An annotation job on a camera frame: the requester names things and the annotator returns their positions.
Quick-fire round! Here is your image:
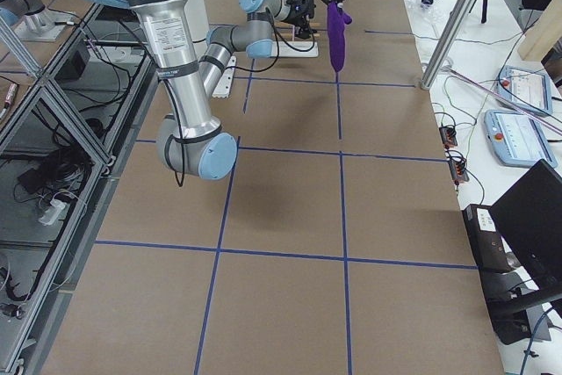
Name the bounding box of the purple towel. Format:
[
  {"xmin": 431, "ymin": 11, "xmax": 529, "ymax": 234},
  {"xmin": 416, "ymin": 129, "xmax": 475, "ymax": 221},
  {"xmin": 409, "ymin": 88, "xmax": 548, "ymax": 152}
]
[{"xmin": 327, "ymin": 2, "xmax": 352, "ymax": 73}]

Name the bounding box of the white towel rack base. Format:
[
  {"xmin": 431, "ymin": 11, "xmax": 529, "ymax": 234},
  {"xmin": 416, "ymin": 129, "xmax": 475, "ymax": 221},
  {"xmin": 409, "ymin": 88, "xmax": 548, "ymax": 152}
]
[{"xmin": 270, "ymin": 41, "xmax": 319, "ymax": 59}]

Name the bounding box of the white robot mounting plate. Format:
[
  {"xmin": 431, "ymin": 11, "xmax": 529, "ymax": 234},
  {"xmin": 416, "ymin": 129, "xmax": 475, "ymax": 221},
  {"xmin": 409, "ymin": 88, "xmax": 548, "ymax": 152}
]
[{"xmin": 212, "ymin": 55, "xmax": 237, "ymax": 98}]

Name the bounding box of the orange connector block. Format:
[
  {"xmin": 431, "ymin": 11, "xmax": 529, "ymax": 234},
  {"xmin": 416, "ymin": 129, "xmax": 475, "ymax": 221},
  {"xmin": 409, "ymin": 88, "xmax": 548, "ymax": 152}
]
[
  {"xmin": 448, "ymin": 156, "xmax": 470, "ymax": 185},
  {"xmin": 439, "ymin": 126, "xmax": 458, "ymax": 149}
]

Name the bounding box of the far teach pendant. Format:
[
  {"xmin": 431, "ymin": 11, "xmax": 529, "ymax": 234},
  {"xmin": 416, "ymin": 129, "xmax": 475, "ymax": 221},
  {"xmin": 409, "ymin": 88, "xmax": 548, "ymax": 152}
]
[{"xmin": 497, "ymin": 65, "xmax": 552, "ymax": 116}]

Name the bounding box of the teach pendant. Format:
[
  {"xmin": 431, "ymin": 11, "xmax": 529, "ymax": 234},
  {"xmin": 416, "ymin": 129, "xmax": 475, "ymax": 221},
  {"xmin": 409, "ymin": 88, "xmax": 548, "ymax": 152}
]
[
  {"xmin": 497, "ymin": 65, "xmax": 552, "ymax": 116},
  {"xmin": 484, "ymin": 110, "xmax": 558, "ymax": 168}
]

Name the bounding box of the near teach pendant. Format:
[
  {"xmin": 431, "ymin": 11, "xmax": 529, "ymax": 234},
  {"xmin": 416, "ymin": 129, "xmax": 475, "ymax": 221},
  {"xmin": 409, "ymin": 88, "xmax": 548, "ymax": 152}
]
[{"xmin": 484, "ymin": 110, "xmax": 558, "ymax": 168}]

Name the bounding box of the black monitor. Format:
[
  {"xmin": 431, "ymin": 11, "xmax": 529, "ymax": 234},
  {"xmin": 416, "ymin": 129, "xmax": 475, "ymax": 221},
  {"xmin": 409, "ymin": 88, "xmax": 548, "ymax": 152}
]
[{"xmin": 489, "ymin": 160, "xmax": 561, "ymax": 288}]

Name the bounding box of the black computer box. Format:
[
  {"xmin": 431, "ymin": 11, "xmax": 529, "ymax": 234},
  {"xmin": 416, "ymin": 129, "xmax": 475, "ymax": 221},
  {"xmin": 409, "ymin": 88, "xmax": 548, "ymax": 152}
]
[{"xmin": 462, "ymin": 204, "xmax": 521, "ymax": 274}]

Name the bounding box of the grey aluminium post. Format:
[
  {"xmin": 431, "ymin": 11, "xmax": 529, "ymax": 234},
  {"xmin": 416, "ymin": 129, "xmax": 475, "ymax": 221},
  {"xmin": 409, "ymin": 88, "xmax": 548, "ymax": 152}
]
[{"xmin": 421, "ymin": 0, "xmax": 475, "ymax": 90}]

